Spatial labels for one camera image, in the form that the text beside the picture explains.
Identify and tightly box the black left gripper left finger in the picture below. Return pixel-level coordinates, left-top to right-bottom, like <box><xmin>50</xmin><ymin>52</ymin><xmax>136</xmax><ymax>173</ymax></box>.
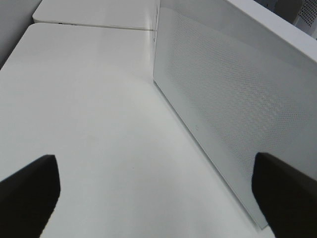
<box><xmin>0</xmin><ymin>155</ymin><xmax>61</xmax><ymax>238</ymax></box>

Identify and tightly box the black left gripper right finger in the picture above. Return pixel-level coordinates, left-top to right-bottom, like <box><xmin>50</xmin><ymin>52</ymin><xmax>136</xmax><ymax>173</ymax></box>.
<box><xmin>252</xmin><ymin>152</ymin><xmax>317</xmax><ymax>238</ymax></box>

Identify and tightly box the white microwave door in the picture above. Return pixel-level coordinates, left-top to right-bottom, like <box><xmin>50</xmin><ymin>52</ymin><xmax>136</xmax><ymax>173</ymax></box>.
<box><xmin>154</xmin><ymin>0</ymin><xmax>317</xmax><ymax>228</ymax></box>

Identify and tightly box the white microwave oven body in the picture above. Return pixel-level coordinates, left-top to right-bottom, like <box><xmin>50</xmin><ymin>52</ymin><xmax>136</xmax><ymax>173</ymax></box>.
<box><xmin>147</xmin><ymin>0</ymin><xmax>317</xmax><ymax>50</ymax></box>

